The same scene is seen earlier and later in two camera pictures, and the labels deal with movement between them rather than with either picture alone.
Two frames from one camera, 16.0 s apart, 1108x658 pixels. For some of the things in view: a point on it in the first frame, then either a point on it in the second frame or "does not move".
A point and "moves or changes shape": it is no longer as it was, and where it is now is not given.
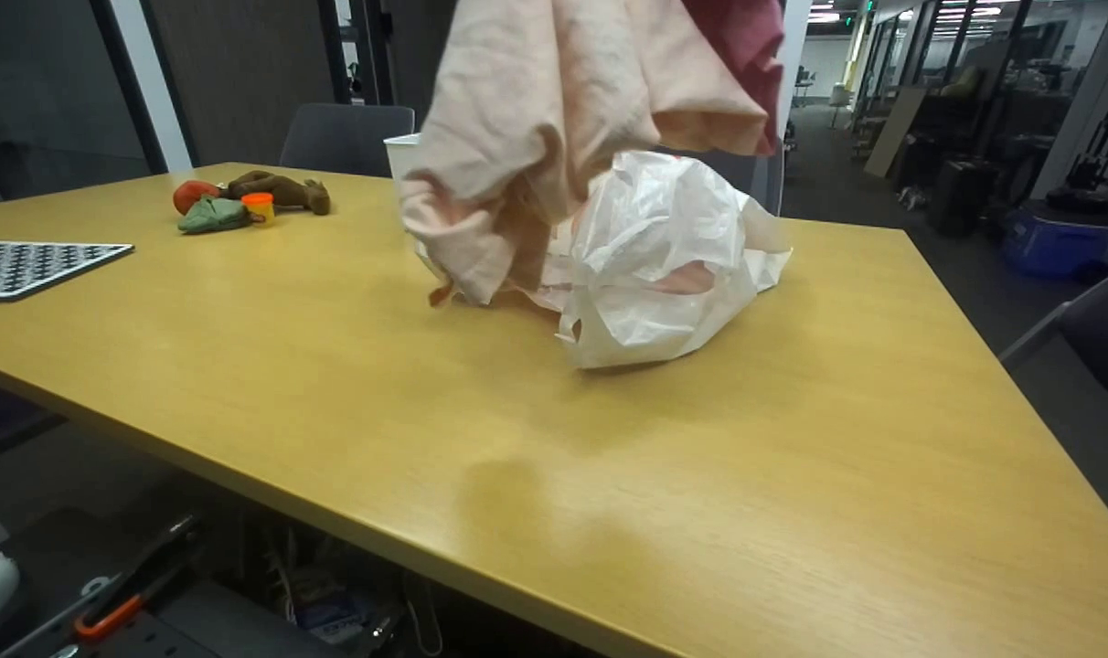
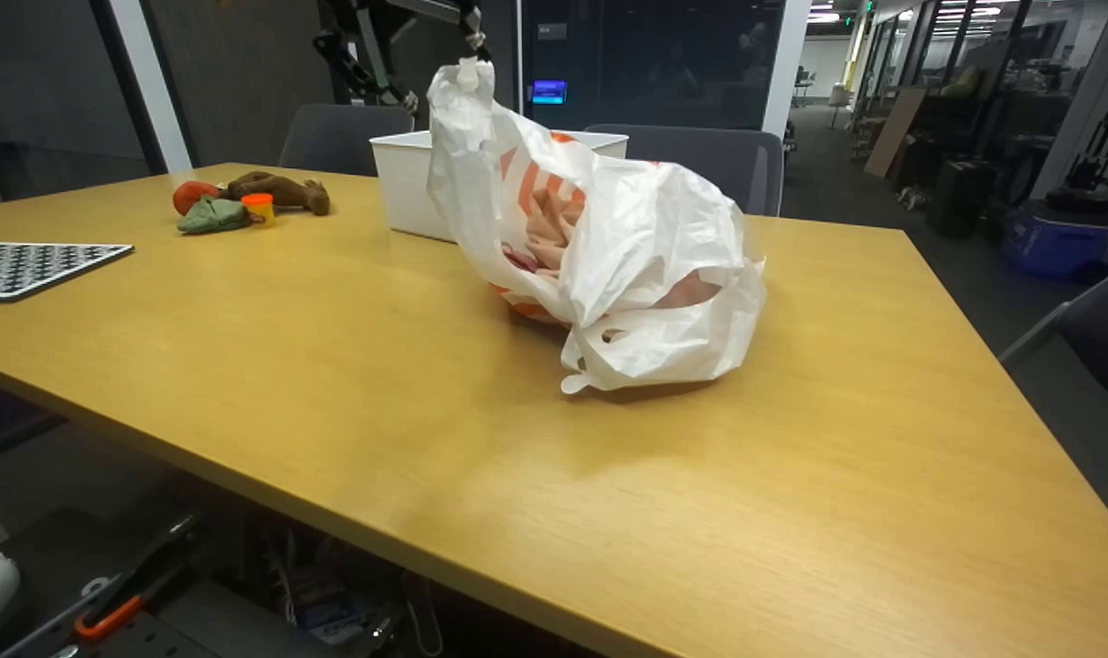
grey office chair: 344,138 does not move
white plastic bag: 667,262 moves or changes shape
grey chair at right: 1106,324 does not move
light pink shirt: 516,110 moves or changes shape
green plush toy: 213,215 does not move
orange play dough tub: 260,205 does not move
